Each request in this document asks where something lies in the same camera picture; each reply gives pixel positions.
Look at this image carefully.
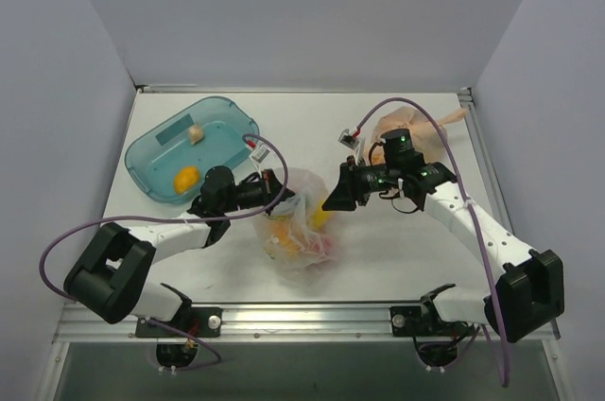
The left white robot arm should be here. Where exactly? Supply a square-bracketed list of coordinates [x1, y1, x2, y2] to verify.
[63, 166, 295, 336]

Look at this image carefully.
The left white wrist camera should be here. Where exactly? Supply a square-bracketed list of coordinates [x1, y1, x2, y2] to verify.
[250, 145, 270, 164]

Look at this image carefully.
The teal plastic fruit tray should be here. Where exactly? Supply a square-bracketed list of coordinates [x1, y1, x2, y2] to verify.
[124, 96, 260, 204]

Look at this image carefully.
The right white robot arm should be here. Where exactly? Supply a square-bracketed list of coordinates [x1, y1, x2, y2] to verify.
[322, 129, 565, 343]

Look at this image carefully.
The purple cable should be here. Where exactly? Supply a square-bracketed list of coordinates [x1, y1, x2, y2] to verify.
[353, 96, 513, 388]
[37, 133, 290, 370]

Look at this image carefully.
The clear printed plastic bag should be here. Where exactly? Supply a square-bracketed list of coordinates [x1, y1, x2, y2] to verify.
[252, 167, 339, 286]

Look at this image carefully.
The orange yellow fake mango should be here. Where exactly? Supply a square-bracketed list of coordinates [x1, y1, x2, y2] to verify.
[269, 225, 300, 256]

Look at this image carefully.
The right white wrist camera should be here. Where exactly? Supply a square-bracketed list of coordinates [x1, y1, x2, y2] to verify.
[338, 129, 366, 161]

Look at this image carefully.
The front aluminium rail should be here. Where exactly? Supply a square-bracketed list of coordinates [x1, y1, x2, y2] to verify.
[51, 300, 563, 344]

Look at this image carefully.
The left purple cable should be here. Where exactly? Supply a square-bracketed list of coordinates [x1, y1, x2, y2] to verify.
[37, 133, 290, 370]

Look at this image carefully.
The yellow fake lemon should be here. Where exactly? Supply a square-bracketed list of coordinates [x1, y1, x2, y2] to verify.
[309, 202, 334, 231]

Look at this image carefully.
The small orange fake fruit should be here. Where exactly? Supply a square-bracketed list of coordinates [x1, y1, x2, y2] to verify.
[173, 166, 200, 195]

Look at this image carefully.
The small beige fake garlic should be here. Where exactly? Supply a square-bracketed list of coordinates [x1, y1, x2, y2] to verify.
[188, 125, 205, 146]

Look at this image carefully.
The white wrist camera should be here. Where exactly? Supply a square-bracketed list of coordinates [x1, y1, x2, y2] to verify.
[250, 145, 270, 164]
[338, 129, 366, 161]

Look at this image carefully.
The orange tied plastic bag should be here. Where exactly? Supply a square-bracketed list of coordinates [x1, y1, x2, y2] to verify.
[364, 106, 445, 165]

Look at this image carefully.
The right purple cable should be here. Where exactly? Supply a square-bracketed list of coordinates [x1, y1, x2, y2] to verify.
[353, 96, 513, 388]

